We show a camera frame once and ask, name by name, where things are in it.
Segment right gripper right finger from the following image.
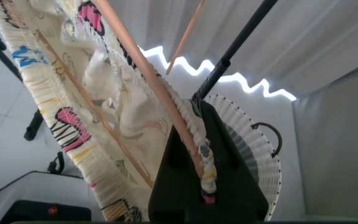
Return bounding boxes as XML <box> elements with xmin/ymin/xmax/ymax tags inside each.
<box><xmin>194</xmin><ymin>99</ymin><xmax>270</xmax><ymax>222</ymax></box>

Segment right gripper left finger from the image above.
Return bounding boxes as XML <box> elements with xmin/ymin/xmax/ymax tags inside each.
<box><xmin>147</xmin><ymin>124</ymin><xmax>204</xmax><ymax>222</ymax></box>

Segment cream printed garment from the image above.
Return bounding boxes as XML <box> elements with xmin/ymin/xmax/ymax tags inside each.
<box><xmin>0</xmin><ymin>0</ymin><xmax>219</xmax><ymax>222</ymax></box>

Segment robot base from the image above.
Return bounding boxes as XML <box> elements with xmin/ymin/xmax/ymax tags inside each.
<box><xmin>0</xmin><ymin>170</ymin><xmax>105</xmax><ymax>222</ymax></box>

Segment white laundry basket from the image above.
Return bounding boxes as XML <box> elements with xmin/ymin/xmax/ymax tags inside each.
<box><xmin>203</xmin><ymin>94</ymin><xmax>284</xmax><ymax>222</ymax></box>

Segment black cable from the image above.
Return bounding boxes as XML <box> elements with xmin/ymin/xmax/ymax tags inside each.
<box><xmin>47</xmin><ymin>151</ymin><xmax>65</xmax><ymax>175</ymax></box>

